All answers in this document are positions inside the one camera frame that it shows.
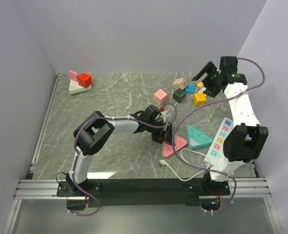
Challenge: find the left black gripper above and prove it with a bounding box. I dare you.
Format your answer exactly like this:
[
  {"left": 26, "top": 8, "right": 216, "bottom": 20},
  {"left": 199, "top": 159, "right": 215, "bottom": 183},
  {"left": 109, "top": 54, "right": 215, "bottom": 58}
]
[{"left": 146, "top": 120, "right": 174, "bottom": 146}]

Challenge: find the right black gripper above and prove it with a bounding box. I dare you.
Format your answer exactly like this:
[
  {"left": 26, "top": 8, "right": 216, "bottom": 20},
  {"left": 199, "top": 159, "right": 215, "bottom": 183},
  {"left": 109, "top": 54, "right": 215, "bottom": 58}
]
[{"left": 191, "top": 61, "right": 223, "bottom": 98}]

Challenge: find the small yellow plug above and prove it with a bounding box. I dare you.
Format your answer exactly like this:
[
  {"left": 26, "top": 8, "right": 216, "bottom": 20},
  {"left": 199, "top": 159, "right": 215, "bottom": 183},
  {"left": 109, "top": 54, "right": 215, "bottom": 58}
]
[{"left": 196, "top": 82, "right": 204, "bottom": 90}]

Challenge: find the pink cube socket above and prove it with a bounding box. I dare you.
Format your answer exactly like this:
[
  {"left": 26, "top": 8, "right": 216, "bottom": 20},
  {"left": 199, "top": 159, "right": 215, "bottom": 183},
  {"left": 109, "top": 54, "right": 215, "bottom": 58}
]
[{"left": 153, "top": 89, "right": 168, "bottom": 105}]

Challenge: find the white rounded square adapter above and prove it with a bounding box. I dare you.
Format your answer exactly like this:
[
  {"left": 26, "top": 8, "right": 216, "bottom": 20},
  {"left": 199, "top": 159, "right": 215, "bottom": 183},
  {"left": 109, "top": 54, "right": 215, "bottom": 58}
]
[{"left": 198, "top": 87, "right": 206, "bottom": 93}]

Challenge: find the blue plug adapter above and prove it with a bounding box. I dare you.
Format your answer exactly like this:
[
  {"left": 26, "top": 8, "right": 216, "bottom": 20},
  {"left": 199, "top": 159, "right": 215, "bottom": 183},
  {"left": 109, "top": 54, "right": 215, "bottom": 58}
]
[{"left": 184, "top": 84, "right": 195, "bottom": 94}]

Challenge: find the yellow cube socket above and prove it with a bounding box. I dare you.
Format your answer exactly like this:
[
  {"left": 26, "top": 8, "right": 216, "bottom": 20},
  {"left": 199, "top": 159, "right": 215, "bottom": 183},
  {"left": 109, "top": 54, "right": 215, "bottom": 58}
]
[{"left": 192, "top": 93, "right": 207, "bottom": 107}]

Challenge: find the beige cube socket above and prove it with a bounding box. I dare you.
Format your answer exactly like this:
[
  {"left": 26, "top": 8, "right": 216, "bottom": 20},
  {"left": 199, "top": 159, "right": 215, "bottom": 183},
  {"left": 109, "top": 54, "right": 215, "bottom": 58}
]
[{"left": 173, "top": 78, "right": 187, "bottom": 90}]

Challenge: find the dark green block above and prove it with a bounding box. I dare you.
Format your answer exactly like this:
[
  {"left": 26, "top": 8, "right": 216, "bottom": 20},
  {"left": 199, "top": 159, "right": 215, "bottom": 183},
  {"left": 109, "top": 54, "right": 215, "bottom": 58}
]
[{"left": 173, "top": 88, "right": 186, "bottom": 103}]

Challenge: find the pink rounded socket block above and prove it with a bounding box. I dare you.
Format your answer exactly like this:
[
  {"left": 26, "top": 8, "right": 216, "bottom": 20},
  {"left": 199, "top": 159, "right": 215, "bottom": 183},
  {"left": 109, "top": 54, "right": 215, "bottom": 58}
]
[{"left": 161, "top": 135, "right": 188, "bottom": 157}]

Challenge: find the white power strip cable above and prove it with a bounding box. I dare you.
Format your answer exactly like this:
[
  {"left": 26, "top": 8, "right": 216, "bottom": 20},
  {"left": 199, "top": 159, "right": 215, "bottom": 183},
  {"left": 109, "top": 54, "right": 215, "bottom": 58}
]
[{"left": 157, "top": 148, "right": 212, "bottom": 182}]

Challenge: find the teal block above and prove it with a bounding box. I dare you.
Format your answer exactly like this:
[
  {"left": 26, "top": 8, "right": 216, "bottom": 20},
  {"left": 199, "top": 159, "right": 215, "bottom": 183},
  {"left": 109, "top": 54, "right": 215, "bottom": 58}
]
[{"left": 187, "top": 125, "right": 213, "bottom": 150}]

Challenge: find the red cube socket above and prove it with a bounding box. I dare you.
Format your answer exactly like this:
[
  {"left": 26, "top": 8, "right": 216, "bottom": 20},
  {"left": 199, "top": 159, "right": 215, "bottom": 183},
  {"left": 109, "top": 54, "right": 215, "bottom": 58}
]
[{"left": 78, "top": 73, "right": 92, "bottom": 88}]

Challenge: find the white power strip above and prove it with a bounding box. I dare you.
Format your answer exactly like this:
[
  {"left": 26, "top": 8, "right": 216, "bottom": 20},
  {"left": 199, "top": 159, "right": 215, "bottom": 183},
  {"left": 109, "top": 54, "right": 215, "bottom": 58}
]
[{"left": 203, "top": 117, "right": 233, "bottom": 166}]

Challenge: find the white triangular adapter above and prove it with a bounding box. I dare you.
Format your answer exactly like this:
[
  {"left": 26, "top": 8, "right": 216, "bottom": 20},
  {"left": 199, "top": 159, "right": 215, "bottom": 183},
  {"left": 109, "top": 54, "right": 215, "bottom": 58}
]
[{"left": 68, "top": 80, "right": 92, "bottom": 95}]

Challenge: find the pink plug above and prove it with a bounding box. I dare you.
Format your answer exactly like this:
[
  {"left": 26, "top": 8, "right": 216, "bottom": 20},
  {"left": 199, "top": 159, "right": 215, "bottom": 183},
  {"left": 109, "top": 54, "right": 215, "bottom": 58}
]
[{"left": 68, "top": 70, "right": 78, "bottom": 82}]

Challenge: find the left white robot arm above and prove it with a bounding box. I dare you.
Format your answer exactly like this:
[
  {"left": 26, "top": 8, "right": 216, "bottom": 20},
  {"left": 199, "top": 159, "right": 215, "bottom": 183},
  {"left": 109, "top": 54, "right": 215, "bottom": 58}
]
[{"left": 66, "top": 105, "right": 177, "bottom": 196}]

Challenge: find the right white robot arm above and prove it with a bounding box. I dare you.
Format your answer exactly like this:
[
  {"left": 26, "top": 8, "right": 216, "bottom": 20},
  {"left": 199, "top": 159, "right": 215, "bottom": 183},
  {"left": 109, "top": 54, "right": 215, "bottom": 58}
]
[{"left": 193, "top": 56, "right": 269, "bottom": 195}]

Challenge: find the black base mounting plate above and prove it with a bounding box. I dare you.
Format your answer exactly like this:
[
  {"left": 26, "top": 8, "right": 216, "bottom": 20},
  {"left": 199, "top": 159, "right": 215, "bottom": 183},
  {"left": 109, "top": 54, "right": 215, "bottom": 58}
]
[{"left": 57, "top": 177, "right": 222, "bottom": 208}]

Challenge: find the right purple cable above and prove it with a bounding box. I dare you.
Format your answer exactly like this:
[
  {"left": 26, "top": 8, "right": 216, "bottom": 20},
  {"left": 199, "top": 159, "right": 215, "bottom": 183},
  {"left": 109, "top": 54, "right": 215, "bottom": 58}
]
[{"left": 172, "top": 57, "right": 266, "bottom": 214}]

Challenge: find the purple cable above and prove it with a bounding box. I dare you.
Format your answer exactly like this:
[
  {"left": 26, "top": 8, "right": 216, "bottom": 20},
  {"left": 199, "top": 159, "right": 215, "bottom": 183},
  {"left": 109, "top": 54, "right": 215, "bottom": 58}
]
[
  {"left": 172, "top": 57, "right": 266, "bottom": 214},
  {"left": 73, "top": 102, "right": 178, "bottom": 216}
]

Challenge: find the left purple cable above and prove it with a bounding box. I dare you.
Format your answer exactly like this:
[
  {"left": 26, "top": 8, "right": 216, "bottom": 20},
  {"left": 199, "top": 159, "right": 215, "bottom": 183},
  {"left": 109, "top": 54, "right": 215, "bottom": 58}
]
[{"left": 73, "top": 102, "right": 178, "bottom": 216}]

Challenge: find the aluminium rail frame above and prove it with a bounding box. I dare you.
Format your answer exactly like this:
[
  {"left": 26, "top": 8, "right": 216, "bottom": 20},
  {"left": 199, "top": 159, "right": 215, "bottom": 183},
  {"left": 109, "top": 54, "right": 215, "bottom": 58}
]
[{"left": 2, "top": 178, "right": 282, "bottom": 234}]

